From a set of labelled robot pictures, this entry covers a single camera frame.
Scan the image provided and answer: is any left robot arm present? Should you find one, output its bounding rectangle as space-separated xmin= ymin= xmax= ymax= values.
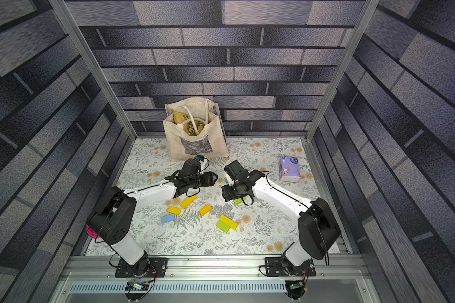
xmin=86 ymin=155 xmax=219 ymax=278

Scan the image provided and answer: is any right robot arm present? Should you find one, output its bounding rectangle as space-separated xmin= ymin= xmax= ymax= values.
xmin=222 ymin=160 xmax=341 ymax=276

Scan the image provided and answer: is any long yellow block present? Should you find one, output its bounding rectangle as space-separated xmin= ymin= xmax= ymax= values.
xmin=179 ymin=195 xmax=198 ymax=209

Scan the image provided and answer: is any small yellow block right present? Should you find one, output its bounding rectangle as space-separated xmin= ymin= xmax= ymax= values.
xmin=199 ymin=204 xmax=212 ymax=217

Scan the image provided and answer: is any small yellow block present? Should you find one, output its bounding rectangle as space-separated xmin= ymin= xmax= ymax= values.
xmin=199 ymin=204 xmax=212 ymax=217
xmin=167 ymin=207 xmax=181 ymax=216

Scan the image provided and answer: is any small yellow block left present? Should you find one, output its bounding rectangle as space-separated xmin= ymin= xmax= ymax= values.
xmin=167 ymin=207 xmax=181 ymax=216

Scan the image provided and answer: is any yellow block on green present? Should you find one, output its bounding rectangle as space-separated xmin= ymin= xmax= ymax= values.
xmin=220 ymin=215 xmax=238 ymax=230

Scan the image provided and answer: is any light blue block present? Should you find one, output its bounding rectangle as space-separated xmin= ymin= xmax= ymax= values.
xmin=161 ymin=214 xmax=176 ymax=224

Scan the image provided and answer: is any purple tissue pack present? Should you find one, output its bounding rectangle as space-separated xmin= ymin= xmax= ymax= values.
xmin=279 ymin=156 xmax=300 ymax=183

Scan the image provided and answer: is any lime green block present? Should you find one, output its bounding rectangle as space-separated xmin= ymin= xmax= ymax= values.
xmin=216 ymin=221 xmax=230 ymax=233

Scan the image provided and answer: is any beige canvas tote bag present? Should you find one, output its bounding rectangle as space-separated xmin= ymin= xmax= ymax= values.
xmin=163 ymin=97 xmax=230 ymax=162

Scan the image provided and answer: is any pink lidded cup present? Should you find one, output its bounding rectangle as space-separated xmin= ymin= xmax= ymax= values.
xmin=86 ymin=225 xmax=97 ymax=239

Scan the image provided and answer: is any right circuit board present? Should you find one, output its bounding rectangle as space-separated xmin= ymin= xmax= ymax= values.
xmin=286 ymin=281 xmax=305 ymax=291

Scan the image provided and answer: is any circuit board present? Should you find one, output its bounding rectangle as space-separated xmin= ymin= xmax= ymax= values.
xmin=125 ymin=280 xmax=150 ymax=292
xmin=286 ymin=281 xmax=305 ymax=291

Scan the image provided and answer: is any left circuit board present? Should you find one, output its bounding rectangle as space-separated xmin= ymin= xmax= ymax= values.
xmin=125 ymin=280 xmax=150 ymax=292

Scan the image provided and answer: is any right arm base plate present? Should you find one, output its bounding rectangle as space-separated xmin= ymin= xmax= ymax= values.
xmin=264 ymin=256 xmax=317 ymax=277

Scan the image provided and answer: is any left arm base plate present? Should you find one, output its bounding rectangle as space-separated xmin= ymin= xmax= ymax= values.
xmin=115 ymin=258 xmax=169 ymax=279

